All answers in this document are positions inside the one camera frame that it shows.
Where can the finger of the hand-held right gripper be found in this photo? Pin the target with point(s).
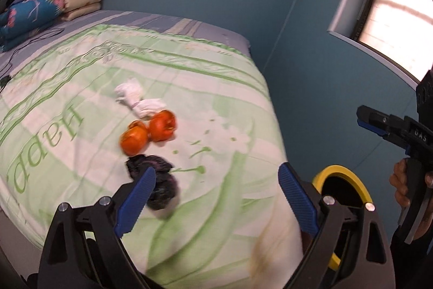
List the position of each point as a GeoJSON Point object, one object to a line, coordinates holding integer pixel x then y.
{"type": "Point", "coordinates": [375, 114]}
{"type": "Point", "coordinates": [379, 131]}

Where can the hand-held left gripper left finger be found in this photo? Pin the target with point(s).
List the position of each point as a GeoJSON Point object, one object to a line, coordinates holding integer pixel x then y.
{"type": "Point", "coordinates": [135, 201]}

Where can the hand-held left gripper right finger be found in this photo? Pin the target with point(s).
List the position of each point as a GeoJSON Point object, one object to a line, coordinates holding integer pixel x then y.
{"type": "Point", "coordinates": [297, 197]}

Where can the black plastic bag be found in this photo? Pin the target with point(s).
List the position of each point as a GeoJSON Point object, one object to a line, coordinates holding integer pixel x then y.
{"type": "Point", "coordinates": [162, 187]}

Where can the yellow rimmed trash bin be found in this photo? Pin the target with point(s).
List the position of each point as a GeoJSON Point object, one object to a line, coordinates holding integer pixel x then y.
{"type": "Point", "coordinates": [338, 170]}

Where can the orange peel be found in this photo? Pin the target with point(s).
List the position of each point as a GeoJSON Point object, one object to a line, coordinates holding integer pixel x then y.
{"type": "Point", "coordinates": [133, 140]}
{"type": "Point", "coordinates": [162, 126]}

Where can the white tissue bundle with band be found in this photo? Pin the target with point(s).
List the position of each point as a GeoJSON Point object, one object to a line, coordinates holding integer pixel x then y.
{"type": "Point", "coordinates": [145, 108]}

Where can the person's right hand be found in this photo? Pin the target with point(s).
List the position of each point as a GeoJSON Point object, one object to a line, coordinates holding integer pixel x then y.
{"type": "Point", "coordinates": [399, 180]}

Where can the window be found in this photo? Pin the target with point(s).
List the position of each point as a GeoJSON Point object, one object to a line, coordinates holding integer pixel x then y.
{"type": "Point", "coordinates": [389, 4]}

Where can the green printed blanket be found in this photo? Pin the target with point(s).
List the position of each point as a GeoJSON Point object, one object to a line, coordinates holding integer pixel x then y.
{"type": "Point", "coordinates": [203, 72]}

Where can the striped bed sheet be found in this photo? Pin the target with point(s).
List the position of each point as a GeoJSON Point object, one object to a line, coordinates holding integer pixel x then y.
{"type": "Point", "coordinates": [152, 18]}

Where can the beige floral pillow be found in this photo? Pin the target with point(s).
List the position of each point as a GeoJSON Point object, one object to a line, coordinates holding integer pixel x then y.
{"type": "Point", "coordinates": [83, 11]}

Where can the blue floral pillow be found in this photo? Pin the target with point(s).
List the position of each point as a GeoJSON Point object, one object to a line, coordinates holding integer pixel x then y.
{"type": "Point", "coordinates": [30, 11]}

